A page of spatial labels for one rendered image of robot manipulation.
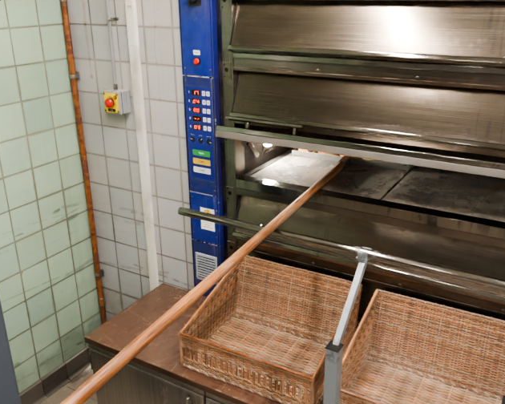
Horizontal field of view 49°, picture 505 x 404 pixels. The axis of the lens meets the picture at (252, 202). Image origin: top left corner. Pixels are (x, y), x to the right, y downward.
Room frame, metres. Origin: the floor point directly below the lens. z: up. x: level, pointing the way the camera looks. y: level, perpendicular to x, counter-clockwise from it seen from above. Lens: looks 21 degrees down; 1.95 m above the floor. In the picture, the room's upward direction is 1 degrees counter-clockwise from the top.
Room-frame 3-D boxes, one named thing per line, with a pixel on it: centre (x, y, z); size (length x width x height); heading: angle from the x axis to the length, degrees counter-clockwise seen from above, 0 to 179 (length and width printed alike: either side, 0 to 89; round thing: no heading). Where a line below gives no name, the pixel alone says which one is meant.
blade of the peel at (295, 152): (2.59, -0.52, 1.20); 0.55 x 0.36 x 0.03; 63
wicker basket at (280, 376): (1.83, -0.07, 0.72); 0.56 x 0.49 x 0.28; 61
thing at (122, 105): (2.50, 0.60, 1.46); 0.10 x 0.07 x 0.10; 59
